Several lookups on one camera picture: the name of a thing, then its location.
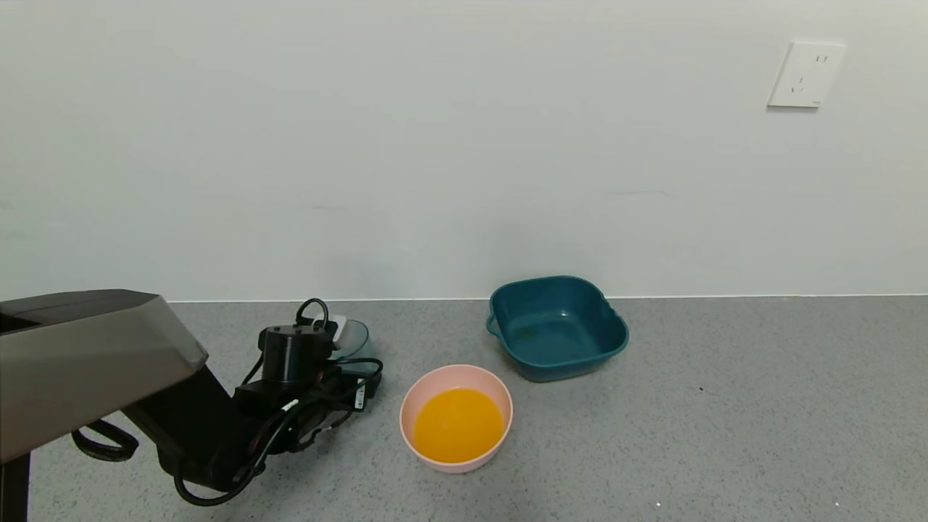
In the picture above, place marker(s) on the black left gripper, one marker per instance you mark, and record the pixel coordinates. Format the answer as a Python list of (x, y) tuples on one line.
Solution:
[(365, 391)]

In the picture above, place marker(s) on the translucent teal ribbed cup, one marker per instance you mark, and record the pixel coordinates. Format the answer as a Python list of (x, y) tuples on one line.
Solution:
[(357, 341)]

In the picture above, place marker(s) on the orange juice liquid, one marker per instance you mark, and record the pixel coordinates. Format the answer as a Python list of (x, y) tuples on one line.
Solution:
[(458, 428)]

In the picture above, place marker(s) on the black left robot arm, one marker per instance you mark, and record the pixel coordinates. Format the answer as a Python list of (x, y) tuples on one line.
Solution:
[(72, 362)]

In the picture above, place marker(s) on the pink round bowl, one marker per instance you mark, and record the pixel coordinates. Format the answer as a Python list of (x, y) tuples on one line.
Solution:
[(453, 375)]

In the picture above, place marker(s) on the dark teal square basin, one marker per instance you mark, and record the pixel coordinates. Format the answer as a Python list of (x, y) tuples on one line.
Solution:
[(558, 333)]

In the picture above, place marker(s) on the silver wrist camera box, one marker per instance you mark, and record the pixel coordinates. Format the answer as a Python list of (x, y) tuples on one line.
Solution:
[(337, 333)]

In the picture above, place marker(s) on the white wall power socket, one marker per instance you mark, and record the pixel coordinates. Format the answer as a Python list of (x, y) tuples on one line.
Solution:
[(806, 75)]

